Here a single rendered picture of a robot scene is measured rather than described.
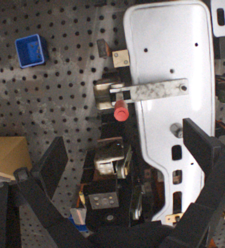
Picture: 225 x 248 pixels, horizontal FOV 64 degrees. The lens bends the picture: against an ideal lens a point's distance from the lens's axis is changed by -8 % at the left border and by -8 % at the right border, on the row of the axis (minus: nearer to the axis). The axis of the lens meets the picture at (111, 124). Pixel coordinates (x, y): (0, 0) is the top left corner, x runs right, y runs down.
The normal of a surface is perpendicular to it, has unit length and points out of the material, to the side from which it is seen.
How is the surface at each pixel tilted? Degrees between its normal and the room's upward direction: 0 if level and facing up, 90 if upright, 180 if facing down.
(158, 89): 0
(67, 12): 0
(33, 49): 0
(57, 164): 90
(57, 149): 90
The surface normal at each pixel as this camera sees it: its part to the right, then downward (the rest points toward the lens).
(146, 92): -0.02, 0.34
